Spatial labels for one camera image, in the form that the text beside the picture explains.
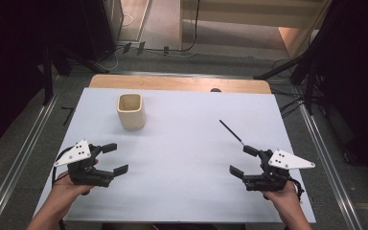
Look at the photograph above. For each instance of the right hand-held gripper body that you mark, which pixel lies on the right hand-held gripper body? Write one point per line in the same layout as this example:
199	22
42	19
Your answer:
268	179

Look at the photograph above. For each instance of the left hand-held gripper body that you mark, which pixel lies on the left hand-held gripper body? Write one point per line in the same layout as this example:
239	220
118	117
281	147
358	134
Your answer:
83	174

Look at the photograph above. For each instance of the thin black stick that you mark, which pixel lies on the thin black stick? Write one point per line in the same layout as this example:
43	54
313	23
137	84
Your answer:
231	132

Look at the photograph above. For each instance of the beige square cup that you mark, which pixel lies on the beige square cup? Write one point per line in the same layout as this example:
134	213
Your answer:
131	111

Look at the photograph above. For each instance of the person's left hand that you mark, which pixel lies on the person's left hand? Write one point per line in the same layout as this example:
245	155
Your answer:
65	187

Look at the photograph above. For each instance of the person's right hand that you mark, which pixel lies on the person's right hand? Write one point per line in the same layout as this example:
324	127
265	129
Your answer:
282	195

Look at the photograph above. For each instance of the white table mat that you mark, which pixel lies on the white table mat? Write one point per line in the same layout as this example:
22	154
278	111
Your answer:
179	153

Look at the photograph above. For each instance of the wooden table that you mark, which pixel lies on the wooden table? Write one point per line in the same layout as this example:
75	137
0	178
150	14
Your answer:
172	82

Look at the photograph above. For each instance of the black metal stand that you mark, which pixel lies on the black metal stand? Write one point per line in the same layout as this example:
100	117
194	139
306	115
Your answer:
48	76
303	73

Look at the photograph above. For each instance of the dark cabinet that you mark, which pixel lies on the dark cabinet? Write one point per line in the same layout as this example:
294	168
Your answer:
100	28

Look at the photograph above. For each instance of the light wooden cabinet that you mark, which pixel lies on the light wooden cabinet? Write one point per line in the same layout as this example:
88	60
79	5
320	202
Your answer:
246	19

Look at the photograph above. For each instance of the aluminium floor rail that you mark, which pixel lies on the aluminium floor rail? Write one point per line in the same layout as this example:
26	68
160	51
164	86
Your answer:
330	166
16	166

